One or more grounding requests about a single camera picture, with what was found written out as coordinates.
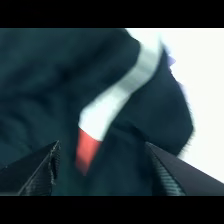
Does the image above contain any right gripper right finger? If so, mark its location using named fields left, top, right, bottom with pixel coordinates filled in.
left=144, top=141, right=224, bottom=197

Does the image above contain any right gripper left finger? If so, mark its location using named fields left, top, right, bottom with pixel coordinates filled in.
left=0, top=140, right=62, bottom=197

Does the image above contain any black jacket with white stripe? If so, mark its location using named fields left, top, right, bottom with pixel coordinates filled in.
left=0, top=28, right=196, bottom=197

